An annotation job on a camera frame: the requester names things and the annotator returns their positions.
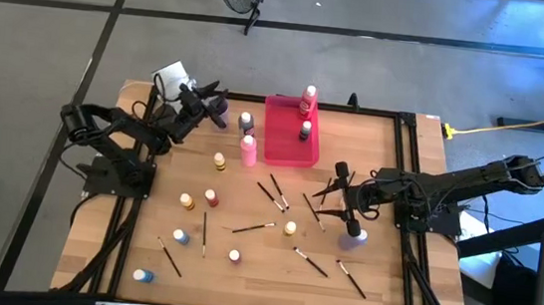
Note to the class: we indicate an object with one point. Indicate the large pink paint bottle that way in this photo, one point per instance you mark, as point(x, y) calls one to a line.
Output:
point(248, 152)

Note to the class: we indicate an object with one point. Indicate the small yellow labelled paint bottle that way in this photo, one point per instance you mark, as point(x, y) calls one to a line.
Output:
point(187, 202)

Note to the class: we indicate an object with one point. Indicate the pink plastic tray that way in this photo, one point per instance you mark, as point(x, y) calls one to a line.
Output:
point(285, 144)

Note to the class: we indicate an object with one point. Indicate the black bag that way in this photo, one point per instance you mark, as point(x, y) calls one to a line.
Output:
point(513, 296)

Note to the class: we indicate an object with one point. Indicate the large purple paint bottle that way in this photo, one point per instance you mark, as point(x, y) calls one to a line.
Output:
point(354, 243)

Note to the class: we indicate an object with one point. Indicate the small blue paint bottle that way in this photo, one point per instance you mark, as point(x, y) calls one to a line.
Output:
point(181, 237)
point(144, 276)

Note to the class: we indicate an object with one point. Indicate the black clamp bracket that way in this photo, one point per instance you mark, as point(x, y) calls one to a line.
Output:
point(353, 100)

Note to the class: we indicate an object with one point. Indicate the black aluminium table frame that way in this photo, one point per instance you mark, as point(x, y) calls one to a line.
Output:
point(371, 111)

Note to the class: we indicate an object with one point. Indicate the small yellow black-taped bottle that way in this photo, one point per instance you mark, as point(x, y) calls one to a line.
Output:
point(220, 162)
point(289, 229)

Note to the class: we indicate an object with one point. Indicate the small red paint bottle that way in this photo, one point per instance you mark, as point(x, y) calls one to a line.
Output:
point(212, 199)

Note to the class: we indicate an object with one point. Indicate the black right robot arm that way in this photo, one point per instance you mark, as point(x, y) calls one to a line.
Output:
point(474, 179)

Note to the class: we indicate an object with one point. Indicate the small magenta paint bottle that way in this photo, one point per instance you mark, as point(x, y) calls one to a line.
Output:
point(234, 256)

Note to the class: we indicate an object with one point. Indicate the large red paint bottle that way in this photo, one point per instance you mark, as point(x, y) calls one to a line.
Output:
point(308, 103)

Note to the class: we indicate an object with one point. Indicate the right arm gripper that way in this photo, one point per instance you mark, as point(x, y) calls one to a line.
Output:
point(360, 201)

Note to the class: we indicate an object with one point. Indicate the large dark blue paint bottle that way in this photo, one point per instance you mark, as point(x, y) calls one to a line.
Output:
point(246, 124)

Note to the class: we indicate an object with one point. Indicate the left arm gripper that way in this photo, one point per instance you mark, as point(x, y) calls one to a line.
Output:
point(191, 107)

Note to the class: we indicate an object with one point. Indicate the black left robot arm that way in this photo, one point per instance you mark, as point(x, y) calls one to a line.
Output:
point(124, 128)

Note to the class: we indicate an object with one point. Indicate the small green paint bottle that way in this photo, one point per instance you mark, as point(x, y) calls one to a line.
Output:
point(305, 131)

